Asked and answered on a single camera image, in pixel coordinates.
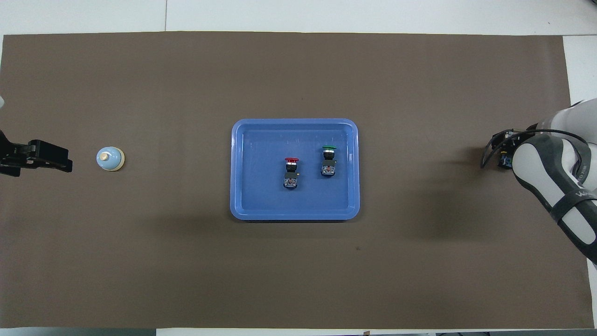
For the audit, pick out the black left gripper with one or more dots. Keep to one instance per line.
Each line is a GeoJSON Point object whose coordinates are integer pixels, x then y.
{"type": "Point", "coordinates": [9, 156]}

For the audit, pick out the yellow push button switch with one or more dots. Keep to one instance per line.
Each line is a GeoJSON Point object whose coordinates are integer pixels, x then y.
{"type": "Point", "coordinates": [505, 162]}

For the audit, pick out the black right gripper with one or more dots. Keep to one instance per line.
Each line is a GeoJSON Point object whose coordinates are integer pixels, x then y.
{"type": "Point", "coordinates": [506, 136]}

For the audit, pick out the green push button switch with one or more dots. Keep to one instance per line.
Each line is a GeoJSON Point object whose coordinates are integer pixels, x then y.
{"type": "Point", "coordinates": [328, 163]}

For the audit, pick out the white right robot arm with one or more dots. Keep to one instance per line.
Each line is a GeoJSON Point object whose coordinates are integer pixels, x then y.
{"type": "Point", "coordinates": [559, 177]}

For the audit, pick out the light blue call bell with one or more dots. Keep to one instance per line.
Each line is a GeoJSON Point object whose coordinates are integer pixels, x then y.
{"type": "Point", "coordinates": [110, 159]}

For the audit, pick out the brown table mat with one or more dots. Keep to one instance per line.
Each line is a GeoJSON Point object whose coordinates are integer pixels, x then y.
{"type": "Point", "coordinates": [186, 256]}

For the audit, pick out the blue plastic tray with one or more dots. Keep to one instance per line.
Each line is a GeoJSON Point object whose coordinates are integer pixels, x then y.
{"type": "Point", "coordinates": [261, 186]}

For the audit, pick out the red push button switch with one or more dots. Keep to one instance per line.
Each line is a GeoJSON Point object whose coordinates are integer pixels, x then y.
{"type": "Point", "coordinates": [290, 175]}

